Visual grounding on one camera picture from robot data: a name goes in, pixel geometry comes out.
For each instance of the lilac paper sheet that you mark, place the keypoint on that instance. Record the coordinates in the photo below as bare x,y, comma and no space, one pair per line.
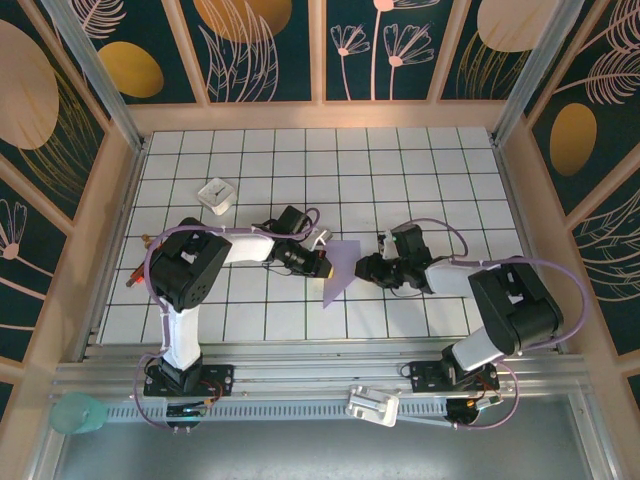
345,265

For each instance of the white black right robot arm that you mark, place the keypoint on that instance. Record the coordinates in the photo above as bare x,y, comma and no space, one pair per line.
450,277

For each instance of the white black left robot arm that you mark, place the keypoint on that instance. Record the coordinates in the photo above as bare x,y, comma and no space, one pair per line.
250,249

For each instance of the white square clock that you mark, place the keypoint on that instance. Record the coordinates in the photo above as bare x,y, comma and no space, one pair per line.
216,196

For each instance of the orange black utility knife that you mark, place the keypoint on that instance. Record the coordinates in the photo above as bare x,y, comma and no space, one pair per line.
136,280

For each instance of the small electronics board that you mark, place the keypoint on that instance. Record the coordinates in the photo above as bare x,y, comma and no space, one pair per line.
470,411
187,411

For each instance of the translucent teal cup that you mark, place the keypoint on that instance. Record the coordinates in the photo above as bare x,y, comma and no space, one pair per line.
75,412

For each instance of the aluminium rail frame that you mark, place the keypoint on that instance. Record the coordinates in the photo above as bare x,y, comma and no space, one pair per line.
310,372

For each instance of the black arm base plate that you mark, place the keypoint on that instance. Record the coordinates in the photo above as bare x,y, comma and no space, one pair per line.
220,380
425,376

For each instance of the white plastic bracket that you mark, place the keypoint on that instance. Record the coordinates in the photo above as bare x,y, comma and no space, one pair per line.
372,405

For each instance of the aluminium corner post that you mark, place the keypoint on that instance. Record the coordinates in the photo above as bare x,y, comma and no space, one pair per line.
102,85
532,75

